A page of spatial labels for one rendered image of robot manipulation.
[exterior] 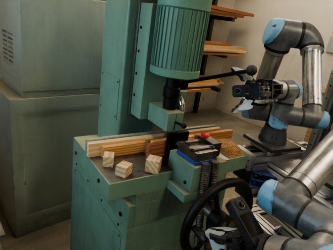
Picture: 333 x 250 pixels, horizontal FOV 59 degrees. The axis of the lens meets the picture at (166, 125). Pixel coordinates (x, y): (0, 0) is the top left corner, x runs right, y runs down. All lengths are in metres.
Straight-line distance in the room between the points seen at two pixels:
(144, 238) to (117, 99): 0.53
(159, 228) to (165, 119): 0.38
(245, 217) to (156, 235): 0.47
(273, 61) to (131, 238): 0.98
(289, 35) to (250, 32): 3.43
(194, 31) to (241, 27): 3.98
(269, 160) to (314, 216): 1.00
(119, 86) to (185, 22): 0.39
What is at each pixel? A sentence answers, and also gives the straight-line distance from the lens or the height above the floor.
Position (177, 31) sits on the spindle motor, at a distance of 0.95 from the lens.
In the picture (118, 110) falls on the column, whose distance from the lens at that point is 1.20.
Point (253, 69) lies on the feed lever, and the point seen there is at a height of 1.26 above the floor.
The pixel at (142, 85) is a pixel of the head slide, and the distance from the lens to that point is 1.10.
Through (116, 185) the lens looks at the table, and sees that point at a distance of 0.89.
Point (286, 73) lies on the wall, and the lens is 4.51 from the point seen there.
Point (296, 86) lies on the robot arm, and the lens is 1.23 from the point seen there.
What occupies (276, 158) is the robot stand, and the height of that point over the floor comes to 0.74.
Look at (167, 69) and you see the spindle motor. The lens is 0.97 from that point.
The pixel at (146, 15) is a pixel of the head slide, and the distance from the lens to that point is 1.09.
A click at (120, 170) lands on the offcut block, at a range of 0.90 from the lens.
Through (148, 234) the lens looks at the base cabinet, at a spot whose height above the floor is 0.66.
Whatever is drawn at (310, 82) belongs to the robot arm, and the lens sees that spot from 1.33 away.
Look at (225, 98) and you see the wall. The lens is 5.06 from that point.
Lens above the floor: 1.37
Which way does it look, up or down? 20 degrees down
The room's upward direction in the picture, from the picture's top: 8 degrees clockwise
